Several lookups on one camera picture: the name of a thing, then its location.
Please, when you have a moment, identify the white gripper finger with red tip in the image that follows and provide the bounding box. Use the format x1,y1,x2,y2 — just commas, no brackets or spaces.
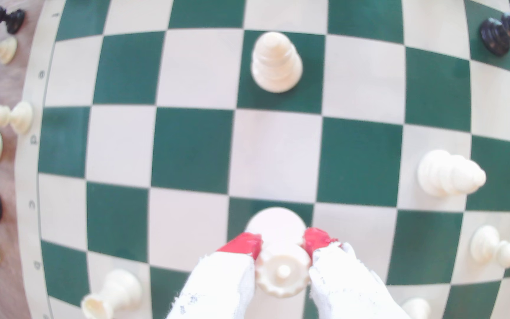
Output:
304,227,411,319
166,232,263,319

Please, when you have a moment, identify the white queen chess piece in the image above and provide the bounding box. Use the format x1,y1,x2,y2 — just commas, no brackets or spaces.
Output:
245,207,312,298

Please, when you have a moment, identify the white rook chess piece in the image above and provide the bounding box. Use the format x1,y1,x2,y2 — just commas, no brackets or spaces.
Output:
81,268,143,319

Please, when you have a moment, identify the green and cream chess mat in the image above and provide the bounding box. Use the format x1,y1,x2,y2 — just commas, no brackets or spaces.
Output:
14,0,510,319

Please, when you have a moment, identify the white bishop chess piece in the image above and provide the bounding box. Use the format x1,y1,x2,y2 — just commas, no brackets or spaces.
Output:
417,149,487,198
251,31,303,94

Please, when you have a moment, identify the black bishop chess piece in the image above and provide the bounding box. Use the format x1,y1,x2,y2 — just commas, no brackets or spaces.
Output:
479,10,510,57

